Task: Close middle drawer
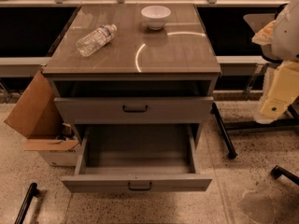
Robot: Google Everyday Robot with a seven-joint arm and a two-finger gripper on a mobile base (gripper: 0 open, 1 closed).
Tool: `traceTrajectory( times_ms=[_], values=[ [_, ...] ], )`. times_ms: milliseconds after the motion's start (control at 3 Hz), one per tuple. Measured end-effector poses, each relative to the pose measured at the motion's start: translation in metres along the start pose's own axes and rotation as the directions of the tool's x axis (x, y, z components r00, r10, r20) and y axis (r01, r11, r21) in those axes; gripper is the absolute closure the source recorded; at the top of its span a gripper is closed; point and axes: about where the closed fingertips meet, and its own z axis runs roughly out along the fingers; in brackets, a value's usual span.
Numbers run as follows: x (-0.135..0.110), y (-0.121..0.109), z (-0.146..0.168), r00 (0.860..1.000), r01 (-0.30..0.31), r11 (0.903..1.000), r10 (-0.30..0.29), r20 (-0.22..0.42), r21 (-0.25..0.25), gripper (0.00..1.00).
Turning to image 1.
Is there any yellow-tipped white gripper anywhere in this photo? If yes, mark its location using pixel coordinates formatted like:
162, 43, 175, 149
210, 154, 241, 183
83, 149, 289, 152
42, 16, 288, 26
253, 61, 299, 124

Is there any grey drawer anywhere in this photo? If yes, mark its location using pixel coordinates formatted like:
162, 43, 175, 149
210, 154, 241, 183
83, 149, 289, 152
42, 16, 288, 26
54, 97, 213, 124
62, 124, 212, 193

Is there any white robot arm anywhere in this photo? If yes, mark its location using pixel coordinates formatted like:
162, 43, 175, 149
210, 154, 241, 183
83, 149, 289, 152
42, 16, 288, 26
252, 0, 299, 124

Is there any grey drawer cabinet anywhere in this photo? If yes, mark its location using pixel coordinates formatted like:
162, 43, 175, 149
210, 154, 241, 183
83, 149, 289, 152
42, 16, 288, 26
44, 4, 221, 138

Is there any grey top drawer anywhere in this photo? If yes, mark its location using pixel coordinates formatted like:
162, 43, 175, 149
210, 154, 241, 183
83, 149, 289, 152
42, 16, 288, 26
54, 97, 213, 124

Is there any black side table stand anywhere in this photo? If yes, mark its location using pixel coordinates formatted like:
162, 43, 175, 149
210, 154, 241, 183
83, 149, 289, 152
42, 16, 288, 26
210, 13, 299, 160

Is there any black bar lower right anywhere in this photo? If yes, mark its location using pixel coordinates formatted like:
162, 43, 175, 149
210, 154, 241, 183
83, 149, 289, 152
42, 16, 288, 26
270, 165, 299, 185

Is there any black bar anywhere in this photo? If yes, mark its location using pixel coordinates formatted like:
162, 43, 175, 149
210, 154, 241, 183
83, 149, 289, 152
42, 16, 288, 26
270, 165, 299, 185
14, 182, 39, 224

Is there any white ceramic bowl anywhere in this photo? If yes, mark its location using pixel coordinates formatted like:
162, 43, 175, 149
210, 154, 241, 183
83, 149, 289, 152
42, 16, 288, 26
141, 6, 171, 30

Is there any clear plastic water bottle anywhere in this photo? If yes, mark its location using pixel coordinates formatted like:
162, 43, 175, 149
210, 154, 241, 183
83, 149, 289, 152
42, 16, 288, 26
76, 24, 117, 57

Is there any brown cardboard box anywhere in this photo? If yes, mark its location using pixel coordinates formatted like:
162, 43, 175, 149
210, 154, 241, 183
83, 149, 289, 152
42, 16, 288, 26
5, 72, 81, 167

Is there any black bar lower left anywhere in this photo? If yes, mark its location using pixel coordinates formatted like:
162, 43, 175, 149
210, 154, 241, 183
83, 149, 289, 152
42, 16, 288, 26
14, 182, 39, 224

